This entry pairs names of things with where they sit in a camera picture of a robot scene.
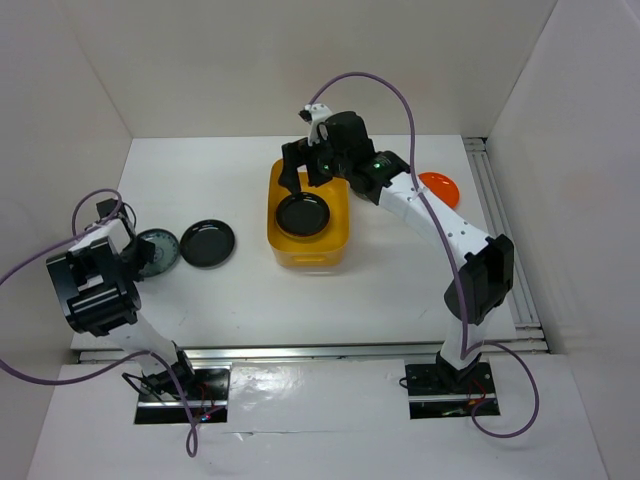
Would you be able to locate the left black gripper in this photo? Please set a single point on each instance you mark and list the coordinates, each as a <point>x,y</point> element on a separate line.
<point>146,253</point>

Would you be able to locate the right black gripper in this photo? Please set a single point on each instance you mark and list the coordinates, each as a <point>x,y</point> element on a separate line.
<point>296,154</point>

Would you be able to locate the blue patterned plate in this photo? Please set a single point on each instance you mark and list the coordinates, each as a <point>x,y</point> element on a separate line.
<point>166,251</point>

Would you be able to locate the black plate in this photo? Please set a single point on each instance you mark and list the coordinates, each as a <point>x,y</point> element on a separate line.
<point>302,215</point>
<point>207,243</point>

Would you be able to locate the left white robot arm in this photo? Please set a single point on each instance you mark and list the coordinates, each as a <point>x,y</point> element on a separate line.
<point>96,280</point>

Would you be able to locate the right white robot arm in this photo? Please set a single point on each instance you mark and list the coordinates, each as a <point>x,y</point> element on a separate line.
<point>338,146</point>

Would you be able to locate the yellow plastic bin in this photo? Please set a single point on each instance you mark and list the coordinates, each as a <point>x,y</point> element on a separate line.
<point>324,249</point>

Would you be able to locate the right orange plate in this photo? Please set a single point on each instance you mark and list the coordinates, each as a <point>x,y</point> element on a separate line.
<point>441,186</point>

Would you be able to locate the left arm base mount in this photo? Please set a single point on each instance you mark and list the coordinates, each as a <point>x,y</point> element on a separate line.
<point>207,399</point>

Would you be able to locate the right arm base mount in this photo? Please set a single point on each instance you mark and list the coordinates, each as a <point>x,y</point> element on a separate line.
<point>430,398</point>

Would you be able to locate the aluminium front rail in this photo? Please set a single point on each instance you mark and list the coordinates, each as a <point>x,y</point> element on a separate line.
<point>526,345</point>

